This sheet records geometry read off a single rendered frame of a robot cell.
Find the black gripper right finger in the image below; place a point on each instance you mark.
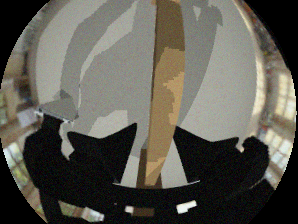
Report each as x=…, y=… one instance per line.
x=196, y=154

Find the tan wooden bar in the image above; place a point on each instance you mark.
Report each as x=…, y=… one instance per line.
x=168, y=80

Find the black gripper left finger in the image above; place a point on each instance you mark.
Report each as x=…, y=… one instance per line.
x=113, y=150

